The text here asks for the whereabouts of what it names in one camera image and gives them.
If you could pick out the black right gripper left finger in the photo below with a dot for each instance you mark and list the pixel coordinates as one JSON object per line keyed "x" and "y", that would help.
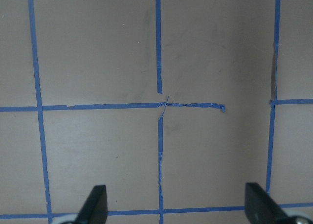
{"x": 95, "y": 208}

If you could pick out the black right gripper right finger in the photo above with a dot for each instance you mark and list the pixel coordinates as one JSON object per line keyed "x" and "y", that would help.
{"x": 260, "y": 208}

